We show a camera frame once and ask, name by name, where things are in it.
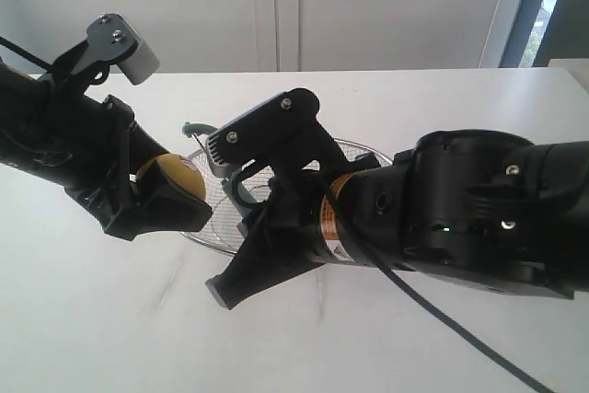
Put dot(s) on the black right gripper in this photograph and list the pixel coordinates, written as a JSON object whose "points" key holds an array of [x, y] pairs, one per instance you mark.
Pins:
{"points": [[293, 232]]}

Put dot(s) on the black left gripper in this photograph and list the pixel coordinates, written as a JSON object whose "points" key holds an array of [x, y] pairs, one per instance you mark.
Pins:
{"points": [[93, 149]]}

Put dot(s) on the yellow lemon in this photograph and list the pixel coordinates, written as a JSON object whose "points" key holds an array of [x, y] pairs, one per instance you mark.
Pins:
{"points": [[180, 170]]}

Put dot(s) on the teal handled peeler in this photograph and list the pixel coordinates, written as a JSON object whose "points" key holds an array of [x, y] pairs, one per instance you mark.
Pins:
{"points": [[238, 195]]}

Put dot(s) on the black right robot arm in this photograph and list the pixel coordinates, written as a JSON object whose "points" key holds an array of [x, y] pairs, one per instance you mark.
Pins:
{"points": [[484, 209]]}

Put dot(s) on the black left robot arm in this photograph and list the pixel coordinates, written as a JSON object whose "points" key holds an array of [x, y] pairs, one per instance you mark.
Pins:
{"points": [[18, 91]]}

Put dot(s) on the oval steel mesh basket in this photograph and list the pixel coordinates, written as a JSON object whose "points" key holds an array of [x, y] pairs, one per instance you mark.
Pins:
{"points": [[222, 232]]}

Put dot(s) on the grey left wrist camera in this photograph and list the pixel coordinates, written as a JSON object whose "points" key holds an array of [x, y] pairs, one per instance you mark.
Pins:
{"points": [[111, 40]]}

